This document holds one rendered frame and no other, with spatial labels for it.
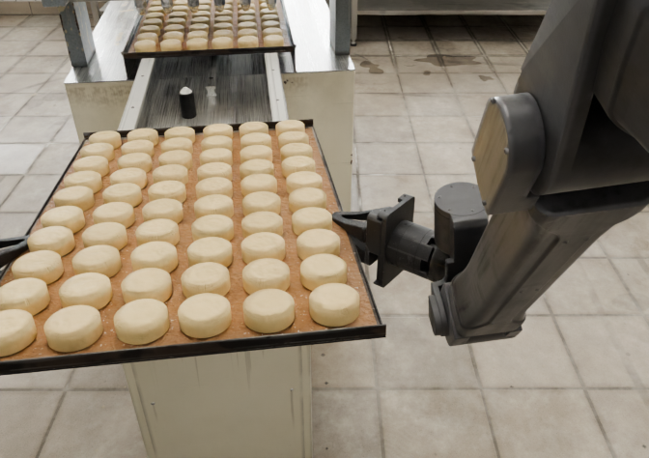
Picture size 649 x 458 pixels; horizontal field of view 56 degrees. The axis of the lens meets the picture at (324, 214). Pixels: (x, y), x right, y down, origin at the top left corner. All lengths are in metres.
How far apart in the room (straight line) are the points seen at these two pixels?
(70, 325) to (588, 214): 0.46
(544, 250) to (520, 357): 1.62
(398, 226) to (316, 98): 0.93
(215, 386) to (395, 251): 0.58
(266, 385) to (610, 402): 1.11
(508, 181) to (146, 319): 0.40
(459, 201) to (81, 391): 1.50
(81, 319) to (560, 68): 0.49
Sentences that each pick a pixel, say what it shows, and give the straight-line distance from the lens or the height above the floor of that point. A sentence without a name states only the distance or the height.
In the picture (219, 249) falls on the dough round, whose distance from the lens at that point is 0.69.
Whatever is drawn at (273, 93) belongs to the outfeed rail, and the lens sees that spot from 1.31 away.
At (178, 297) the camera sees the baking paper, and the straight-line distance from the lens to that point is 0.66.
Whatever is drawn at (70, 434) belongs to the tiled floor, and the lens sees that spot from 1.87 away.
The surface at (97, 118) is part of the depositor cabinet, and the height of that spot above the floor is 0.74.
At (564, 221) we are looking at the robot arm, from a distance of 0.34.
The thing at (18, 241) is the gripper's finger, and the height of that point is 0.98.
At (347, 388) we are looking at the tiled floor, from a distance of 1.84.
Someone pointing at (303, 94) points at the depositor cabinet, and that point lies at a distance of 1.60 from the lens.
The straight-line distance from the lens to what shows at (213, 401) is 1.23.
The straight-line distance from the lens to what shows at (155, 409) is 1.25.
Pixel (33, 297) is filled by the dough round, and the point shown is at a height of 1.01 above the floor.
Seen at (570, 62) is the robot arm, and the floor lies 1.34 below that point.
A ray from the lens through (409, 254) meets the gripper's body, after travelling 0.70.
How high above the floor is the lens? 1.42
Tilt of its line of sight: 35 degrees down
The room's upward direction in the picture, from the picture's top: straight up
